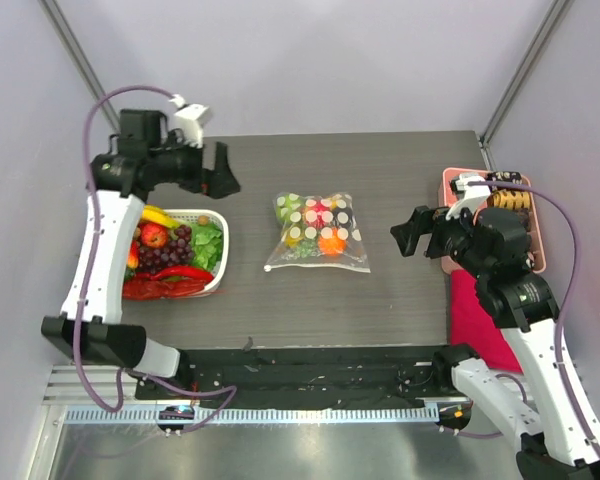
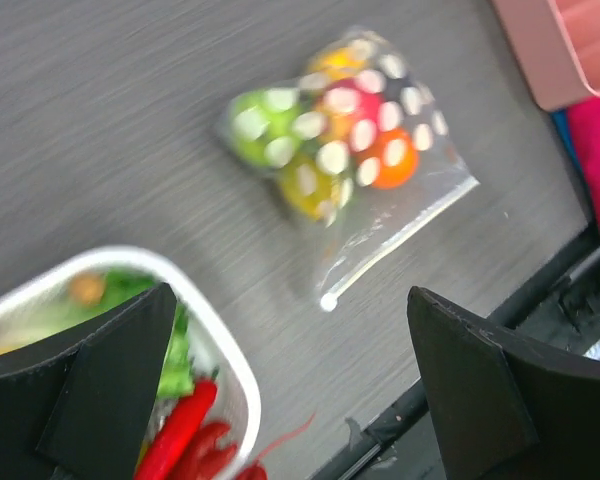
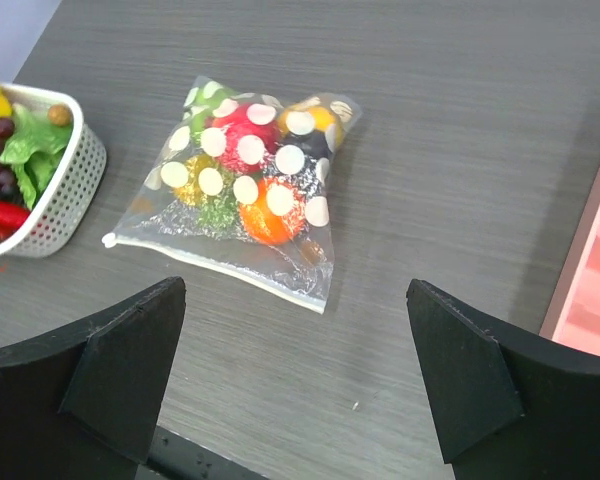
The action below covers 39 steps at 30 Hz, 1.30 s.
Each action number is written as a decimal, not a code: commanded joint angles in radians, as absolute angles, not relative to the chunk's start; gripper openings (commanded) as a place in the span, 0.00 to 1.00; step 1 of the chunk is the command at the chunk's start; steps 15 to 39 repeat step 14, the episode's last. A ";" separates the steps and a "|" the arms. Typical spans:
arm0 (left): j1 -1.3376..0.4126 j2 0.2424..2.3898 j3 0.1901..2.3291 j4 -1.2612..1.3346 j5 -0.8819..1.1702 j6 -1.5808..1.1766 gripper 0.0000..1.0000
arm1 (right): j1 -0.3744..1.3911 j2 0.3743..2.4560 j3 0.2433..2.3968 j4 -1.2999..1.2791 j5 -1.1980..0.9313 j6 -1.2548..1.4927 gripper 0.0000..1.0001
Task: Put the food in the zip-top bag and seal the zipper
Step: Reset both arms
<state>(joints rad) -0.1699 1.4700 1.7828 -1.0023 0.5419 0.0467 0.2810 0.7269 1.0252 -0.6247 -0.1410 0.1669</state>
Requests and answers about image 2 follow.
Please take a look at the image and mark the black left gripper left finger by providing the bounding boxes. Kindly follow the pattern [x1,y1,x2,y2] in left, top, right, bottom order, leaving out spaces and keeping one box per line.
[0,284,176,479]

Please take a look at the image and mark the yellow star fruit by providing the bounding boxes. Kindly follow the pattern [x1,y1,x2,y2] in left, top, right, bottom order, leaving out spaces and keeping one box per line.
[274,152,354,226]

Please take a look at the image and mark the yellow lemon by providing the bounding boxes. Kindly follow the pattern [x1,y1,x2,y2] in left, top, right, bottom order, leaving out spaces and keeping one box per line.
[306,46,369,82]

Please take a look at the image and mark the clear dotted zip bag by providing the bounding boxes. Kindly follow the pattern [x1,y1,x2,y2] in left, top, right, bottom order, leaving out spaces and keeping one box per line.
[218,27,478,312]

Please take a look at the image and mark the pink compartment organizer tray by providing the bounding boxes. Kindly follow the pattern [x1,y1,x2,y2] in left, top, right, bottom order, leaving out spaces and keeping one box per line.
[492,0,600,111]

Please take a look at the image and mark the green lettuce leaf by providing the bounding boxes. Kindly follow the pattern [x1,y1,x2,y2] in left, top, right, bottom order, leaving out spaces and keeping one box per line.
[53,269,195,399]

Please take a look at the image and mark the white fruit basket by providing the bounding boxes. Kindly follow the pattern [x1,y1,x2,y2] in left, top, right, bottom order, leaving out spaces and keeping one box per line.
[0,245,261,479]

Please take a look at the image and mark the red chili peppers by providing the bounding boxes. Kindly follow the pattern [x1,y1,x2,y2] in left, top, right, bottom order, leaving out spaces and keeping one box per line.
[134,378,238,479]

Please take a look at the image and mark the green apple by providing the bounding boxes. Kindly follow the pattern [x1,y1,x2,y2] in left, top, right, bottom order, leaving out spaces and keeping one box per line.
[229,87,303,169]

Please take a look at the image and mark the orange fruit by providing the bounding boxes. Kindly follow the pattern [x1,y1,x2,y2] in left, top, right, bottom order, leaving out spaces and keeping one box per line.
[355,128,419,190]

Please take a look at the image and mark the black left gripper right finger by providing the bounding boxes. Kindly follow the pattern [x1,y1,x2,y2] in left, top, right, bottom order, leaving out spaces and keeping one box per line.
[407,287,600,479]

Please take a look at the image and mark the red yellow apple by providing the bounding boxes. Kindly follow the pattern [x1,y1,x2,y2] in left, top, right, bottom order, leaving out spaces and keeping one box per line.
[315,78,382,152]

